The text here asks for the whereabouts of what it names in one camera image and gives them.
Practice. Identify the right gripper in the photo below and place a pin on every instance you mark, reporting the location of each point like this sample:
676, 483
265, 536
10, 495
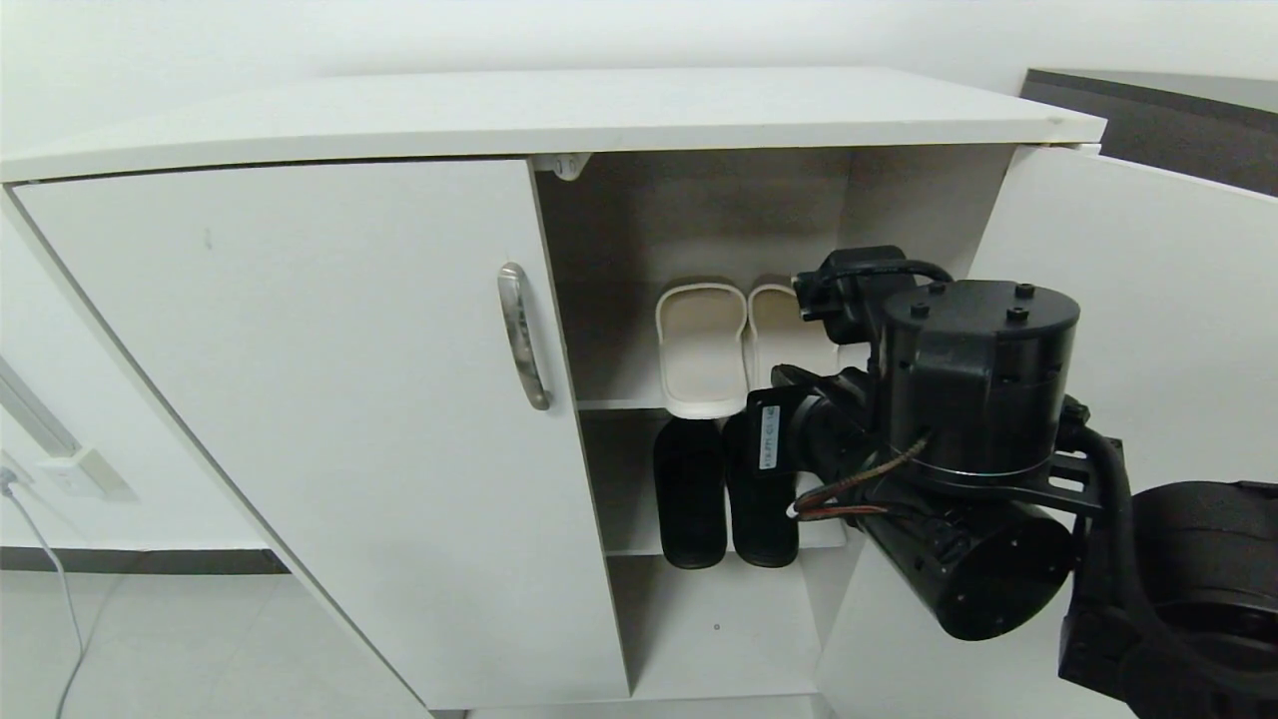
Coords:
814, 424

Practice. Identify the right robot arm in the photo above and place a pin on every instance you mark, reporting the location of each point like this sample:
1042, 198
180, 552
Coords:
983, 389

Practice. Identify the white slipper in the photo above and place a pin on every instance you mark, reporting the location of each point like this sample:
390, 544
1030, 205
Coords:
701, 350
784, 335

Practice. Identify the black slipper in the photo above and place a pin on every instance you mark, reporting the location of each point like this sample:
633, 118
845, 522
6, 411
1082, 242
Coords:
689, 499
759, 524

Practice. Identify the plain white cabinet door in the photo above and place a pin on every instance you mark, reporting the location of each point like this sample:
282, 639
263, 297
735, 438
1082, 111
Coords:
1158, 330

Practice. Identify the white cabinet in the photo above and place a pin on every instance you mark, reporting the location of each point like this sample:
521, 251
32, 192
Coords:
559, 110

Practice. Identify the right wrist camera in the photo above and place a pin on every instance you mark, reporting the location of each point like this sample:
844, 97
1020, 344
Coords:
849, 295

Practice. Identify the white wall socket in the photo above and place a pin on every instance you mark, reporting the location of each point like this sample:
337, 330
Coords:
85, 473

